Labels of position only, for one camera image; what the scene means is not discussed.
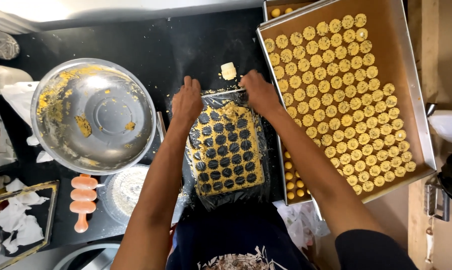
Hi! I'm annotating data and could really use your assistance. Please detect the large baking tray with brown paper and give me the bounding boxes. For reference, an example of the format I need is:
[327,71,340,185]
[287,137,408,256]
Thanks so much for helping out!
[256,0,437,222]

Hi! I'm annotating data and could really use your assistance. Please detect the white round cookie cutter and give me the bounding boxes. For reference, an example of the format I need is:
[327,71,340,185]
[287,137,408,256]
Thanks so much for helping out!
[221,62,237,81]

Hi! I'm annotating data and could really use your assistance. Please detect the person's left hand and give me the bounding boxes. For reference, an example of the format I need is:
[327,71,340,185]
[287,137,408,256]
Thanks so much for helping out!
[171,76,205,125]

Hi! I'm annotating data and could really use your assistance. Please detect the rows of yellow flower cookies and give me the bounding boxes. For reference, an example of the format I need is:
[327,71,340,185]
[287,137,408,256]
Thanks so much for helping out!
[263,13,417,196]

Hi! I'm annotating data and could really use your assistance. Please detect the group of yellow dough balls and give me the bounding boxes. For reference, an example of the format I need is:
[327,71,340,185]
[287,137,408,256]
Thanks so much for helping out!
[283,150,310,200]

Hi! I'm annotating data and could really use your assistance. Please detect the person's right hand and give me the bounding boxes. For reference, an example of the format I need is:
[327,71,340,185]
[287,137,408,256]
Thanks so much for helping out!
[239,69,283,118]

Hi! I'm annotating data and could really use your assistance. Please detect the white plastic bag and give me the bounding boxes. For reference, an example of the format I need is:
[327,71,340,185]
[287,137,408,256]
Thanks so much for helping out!
[273,200,331,250]

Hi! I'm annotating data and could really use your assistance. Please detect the steel baking tray underneath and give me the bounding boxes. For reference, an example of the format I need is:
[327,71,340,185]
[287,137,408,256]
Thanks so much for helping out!
[276,131,317,207]

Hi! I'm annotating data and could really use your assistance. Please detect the clear glass jar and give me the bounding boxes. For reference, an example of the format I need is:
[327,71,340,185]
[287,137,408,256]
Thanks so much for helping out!
[0,29,21,61]

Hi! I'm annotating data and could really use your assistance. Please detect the white bottle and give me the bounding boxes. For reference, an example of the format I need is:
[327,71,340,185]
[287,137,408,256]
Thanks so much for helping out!
[0,65,34,95]

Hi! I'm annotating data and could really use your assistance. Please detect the large steel mixing bowl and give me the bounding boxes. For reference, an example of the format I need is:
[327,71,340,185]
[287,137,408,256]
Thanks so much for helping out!
[31,58,157,176]

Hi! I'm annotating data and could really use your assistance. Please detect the white plastic container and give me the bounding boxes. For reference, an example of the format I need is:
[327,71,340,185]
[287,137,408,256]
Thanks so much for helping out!
[428,110,452,146]

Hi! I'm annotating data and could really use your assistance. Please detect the yellow dough sheet with cutouts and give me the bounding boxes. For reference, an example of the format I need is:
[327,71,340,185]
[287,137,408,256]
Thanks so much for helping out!
[186,102,266,196]

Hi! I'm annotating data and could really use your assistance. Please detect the orange plastic ridged roller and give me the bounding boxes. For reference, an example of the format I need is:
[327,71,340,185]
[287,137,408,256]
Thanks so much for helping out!
[69,173,99,234]

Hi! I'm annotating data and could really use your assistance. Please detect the metal rod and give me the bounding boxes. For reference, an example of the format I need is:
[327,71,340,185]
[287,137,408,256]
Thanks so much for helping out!
[156,111,167,144]

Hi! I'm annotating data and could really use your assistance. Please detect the crumpled white tissue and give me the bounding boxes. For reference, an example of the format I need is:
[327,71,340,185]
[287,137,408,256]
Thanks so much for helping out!
[0,178,51,255]

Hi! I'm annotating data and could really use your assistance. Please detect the small steel bowl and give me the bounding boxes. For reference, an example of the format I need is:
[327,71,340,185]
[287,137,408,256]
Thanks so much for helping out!
[52,242,122,270]

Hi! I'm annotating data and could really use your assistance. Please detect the white tissue paper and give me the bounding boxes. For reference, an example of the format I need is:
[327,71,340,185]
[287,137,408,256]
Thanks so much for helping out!
[0,81,42,126]

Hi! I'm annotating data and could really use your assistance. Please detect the steel baking tray with rim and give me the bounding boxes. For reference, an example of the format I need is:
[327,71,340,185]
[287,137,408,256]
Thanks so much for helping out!
[263,0,324,22]

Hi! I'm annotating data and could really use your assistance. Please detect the gold framed tray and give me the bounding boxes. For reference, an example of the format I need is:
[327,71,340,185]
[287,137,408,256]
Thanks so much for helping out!
[0,180,60,270]

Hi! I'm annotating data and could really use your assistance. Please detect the clear plastic tub of flour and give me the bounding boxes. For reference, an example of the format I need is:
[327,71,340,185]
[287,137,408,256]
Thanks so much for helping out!
[97,164,151,226]

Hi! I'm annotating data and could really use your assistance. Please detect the person's dark shirt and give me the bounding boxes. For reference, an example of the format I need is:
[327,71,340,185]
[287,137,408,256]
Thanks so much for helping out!
[166,204,420,270]

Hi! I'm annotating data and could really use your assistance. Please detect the clear plastic sheet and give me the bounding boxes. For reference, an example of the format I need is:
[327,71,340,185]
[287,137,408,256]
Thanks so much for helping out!
[169,88,272,211]

